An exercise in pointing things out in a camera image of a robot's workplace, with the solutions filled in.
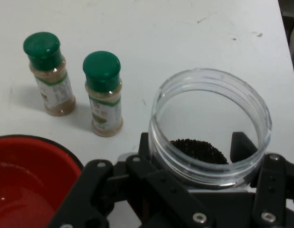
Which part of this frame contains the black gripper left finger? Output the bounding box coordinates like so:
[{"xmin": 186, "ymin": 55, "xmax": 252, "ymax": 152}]
[{"xmin": 46, "ymin": 132, "xmax": 218, "ymax": 228}]

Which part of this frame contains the red bowl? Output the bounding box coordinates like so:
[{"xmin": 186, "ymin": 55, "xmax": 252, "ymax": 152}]
[{"xmin": 0, "ymin": 134, "xmax": 85, "ymax": 228}]

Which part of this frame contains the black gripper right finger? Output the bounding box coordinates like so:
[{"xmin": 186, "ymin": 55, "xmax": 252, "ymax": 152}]
[{"xmin": 252, "ymin": 153, "xmax": 290, "ymax": 228}]

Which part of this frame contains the clear plastic jar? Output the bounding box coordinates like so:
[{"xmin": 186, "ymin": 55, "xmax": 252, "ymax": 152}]
[{"xmin": 148, "ymin": 68, "xmax": 273, "ymax": 192}]

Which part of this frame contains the spice bottle, olive label picture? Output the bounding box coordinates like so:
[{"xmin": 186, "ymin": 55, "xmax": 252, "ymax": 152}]
[{"xmin": 82, "ymin": 50, "xmax": 124, "ymax": 138}]

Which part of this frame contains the black seeds heap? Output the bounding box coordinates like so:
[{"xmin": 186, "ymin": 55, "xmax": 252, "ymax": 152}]
[{"xmin": 170, "ymin": 138, "xmax": 229, "ymax": 165}]

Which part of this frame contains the spice bottle, brown label picture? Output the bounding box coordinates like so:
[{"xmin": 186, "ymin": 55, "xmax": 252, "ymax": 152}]
[{"xmin": 22, "ymin": 31, "xmax": 76, "ymax": 117}]

